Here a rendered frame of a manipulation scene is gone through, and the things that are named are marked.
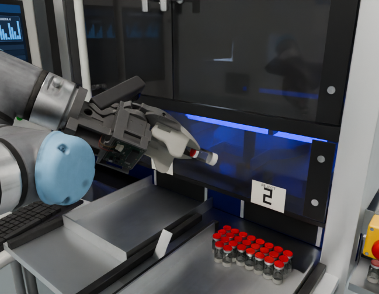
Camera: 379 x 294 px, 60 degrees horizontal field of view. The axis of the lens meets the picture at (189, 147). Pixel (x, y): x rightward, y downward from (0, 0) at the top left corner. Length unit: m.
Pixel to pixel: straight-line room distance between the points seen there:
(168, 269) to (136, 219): 0.24
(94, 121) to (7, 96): 0.11
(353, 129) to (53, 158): 0.54
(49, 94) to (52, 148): 0.14
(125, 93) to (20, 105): 0.16
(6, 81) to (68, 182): 0.18
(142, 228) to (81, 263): 0.19
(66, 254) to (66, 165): 0.55
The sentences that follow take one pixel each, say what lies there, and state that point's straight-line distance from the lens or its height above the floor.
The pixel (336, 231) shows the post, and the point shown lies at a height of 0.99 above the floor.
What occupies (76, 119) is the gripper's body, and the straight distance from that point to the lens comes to 0.48.
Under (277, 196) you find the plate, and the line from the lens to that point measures 0.80.
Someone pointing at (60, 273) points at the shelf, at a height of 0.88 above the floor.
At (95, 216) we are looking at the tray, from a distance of 1.01.
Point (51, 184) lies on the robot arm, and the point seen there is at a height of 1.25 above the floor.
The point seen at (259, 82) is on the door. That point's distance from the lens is 0.76.
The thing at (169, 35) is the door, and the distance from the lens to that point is 0.90.
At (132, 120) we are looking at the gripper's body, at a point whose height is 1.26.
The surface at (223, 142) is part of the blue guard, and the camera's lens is 0.82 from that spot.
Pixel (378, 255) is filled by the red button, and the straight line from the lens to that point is 0.74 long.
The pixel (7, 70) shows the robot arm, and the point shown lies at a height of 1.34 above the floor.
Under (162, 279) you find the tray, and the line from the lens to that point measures 0.77.
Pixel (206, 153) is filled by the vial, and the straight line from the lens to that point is 0.57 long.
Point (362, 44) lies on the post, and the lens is 0.67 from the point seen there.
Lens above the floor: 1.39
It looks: 19 degrees down
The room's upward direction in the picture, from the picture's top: straight up
